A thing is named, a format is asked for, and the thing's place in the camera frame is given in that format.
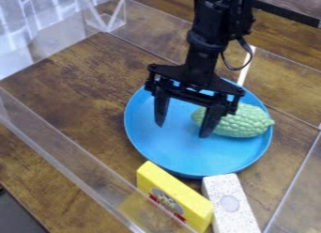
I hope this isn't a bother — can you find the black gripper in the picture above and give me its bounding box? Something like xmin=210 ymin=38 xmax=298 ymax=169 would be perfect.
xmin=143 ymin=64 xmax=245 ymax=138

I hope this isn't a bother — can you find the blue round tray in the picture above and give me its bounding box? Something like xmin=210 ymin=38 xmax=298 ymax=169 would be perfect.
xmin=123 ymin=89 xmax=273 ymax=179

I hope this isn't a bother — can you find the green bitter gourd toy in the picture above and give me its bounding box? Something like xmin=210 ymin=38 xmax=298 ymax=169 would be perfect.
xmin=190 ymin=101 xmax=277 ymax=139

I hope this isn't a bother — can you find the white speckled block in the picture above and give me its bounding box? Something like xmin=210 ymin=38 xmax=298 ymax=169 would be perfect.
xmin=202 ymin=174 xmax=261 ymax=233

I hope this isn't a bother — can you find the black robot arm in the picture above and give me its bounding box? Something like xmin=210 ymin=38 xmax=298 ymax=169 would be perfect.
xmin=143 ymin=0 xmax=254 ymax=137

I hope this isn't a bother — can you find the yellow sponge block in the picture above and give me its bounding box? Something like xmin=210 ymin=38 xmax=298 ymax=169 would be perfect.
xmin=135 ymin=160 xmax=215 ymax=233

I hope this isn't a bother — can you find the white curtain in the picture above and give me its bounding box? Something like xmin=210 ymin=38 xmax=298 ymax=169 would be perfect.
xmin=0 ymin=0 xmax=111 ymax=80

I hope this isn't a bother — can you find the black cable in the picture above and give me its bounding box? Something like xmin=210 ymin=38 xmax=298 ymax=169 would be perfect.
xmin=219 ymin=36 xmax=254 ymax=71

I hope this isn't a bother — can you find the clear acrylic enclosure wall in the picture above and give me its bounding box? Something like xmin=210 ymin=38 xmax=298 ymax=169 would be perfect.
xmin=0 ymin=0 xmax=321 ymax=233

